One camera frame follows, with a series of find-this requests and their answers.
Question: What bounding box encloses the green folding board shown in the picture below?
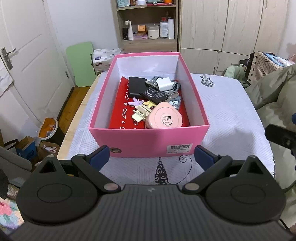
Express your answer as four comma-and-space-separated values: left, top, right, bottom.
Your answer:
66, 42, 97, 87

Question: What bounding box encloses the white pocket wifi device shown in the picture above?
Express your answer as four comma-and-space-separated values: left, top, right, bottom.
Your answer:
169, 96, 182, 110

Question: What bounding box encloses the white lidded jar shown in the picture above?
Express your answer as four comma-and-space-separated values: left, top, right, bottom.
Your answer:
147, 24, 159, 40

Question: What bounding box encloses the purple starfish clip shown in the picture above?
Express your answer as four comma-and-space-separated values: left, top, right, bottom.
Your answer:
127, 97, 144, 106

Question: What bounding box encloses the olive green padded jacket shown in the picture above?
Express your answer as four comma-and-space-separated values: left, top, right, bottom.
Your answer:
218, 65, 295, 232

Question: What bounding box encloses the white spray bottle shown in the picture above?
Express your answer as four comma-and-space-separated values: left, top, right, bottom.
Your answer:
127, 20, 134, 41

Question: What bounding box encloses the grey pocket router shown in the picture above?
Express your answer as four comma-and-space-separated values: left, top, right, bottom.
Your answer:
145, 76, 181, 92

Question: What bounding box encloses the red patterned box liner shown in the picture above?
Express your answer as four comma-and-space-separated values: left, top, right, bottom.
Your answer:
109, 77, 190, 129

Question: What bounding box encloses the pink cardboard box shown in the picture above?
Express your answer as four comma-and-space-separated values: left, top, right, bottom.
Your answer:
89, 52, 210, 158

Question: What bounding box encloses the red capped bottle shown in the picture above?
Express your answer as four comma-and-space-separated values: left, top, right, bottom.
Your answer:
159, 16, 168, 38

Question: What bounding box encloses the tall white bottle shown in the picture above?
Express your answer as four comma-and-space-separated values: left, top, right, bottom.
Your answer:
168, 18, 175, 40

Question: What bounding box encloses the patterned tote bag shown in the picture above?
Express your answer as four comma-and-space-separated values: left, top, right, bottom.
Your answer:
240, 51, 294, 86

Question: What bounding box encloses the black phone battery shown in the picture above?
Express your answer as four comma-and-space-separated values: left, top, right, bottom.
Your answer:
140, 88, 168, 104

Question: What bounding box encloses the pink gold square case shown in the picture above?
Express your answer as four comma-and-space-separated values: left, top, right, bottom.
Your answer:
145, 102, 183, 128

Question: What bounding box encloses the silver key bunch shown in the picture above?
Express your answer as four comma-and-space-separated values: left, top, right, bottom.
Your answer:
167, 90, 179, 99

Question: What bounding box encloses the yellow starfish clip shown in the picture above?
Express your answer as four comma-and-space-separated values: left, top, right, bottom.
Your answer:
143, 101, 156, 109

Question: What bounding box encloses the white charger cube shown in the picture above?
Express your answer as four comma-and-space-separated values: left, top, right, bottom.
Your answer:
156, 77, 175, 92

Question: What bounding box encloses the white patterned tablecloth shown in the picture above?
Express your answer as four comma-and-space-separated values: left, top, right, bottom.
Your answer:
63, 74, 275, 185

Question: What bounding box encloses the wooden open shelf unit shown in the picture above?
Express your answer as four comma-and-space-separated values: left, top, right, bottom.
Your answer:
111, 1, 181, 53

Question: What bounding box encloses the light wood wardrobe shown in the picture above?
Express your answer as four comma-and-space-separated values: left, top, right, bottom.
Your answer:
179, 0, 288, 75

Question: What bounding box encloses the white room door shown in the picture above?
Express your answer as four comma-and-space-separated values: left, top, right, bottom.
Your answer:
0, 0, 73, 137

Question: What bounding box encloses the black trash bin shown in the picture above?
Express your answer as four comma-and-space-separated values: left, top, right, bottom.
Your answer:
38, 118, 65, 146

